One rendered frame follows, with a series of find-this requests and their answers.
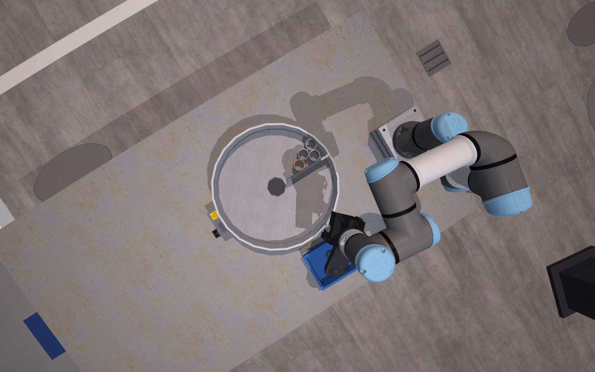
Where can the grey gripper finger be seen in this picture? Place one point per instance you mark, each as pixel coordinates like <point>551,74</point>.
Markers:
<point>325,233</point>

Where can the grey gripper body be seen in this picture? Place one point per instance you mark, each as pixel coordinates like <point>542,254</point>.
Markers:
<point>340,223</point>

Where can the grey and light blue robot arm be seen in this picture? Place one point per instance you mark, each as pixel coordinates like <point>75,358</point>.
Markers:
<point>497,178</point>

